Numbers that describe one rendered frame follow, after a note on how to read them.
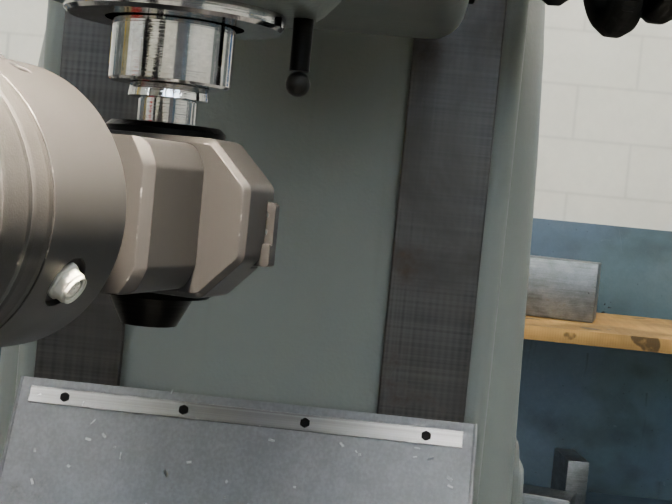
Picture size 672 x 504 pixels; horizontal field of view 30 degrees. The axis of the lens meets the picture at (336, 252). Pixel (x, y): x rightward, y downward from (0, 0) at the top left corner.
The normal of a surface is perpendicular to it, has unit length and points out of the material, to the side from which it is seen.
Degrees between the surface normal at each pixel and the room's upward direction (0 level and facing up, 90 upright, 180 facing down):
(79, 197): 82
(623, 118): 90
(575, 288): 90
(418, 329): 90
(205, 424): 63
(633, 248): 90
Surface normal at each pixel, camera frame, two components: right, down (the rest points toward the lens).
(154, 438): 0.00, -0.40
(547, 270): -0.26, 0.03
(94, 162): 0.92, -0.26
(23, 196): 0.95, 0.01
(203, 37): 0.60, 0.10
